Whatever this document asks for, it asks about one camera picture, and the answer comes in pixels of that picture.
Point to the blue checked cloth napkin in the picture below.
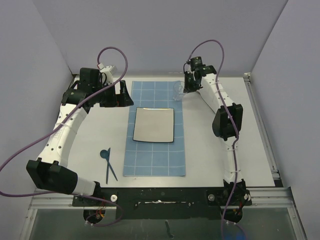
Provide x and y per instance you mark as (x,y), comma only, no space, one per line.
(146,159)

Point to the clear wine glass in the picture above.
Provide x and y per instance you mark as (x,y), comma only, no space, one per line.
(178,91)

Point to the dark blue plastic knife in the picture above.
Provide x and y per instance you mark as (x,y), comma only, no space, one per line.
(107,157)

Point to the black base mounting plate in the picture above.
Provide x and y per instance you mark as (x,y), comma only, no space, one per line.
(177,203)

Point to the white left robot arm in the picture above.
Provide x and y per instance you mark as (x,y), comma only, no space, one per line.
(49,171)

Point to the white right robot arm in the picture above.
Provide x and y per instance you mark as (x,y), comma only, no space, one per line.
(227,121)

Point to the aluminium frame rail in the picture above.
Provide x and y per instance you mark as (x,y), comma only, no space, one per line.
(277,196)

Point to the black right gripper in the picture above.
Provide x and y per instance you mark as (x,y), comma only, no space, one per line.
(188,88)

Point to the square white plate black rim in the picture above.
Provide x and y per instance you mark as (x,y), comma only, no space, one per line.
(154,125)

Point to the dark blue plastic spoon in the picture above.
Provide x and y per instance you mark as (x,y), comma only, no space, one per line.
(103,155)

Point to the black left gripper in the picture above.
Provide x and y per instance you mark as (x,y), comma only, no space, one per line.
(119,100)

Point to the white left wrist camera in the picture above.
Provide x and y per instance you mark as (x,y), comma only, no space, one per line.
(109,69)

